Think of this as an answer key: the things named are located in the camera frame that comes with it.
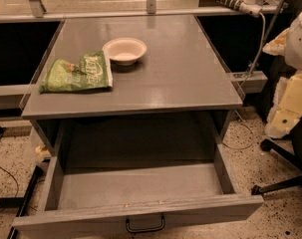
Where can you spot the black office chair base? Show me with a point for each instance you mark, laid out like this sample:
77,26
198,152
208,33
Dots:
289,167

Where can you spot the white power strip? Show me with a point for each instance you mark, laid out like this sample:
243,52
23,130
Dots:
249,7

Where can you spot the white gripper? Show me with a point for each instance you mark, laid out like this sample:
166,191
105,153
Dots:
299,47

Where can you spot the metal frame rail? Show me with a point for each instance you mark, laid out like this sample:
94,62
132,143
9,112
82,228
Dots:
50,17

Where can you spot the black drawer handle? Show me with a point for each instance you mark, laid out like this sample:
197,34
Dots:
145,225

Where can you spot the green chip bag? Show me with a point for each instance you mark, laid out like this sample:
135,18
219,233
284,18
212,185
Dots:
92,72

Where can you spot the grey top drawer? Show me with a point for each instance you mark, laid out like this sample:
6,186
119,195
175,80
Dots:
96,203

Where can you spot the grey cabinet desk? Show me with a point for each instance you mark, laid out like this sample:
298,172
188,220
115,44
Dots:
179,72

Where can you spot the white paper bowl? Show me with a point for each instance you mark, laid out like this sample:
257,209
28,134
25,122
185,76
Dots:
124,51

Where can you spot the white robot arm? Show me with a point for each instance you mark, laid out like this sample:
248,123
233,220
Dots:
293,52

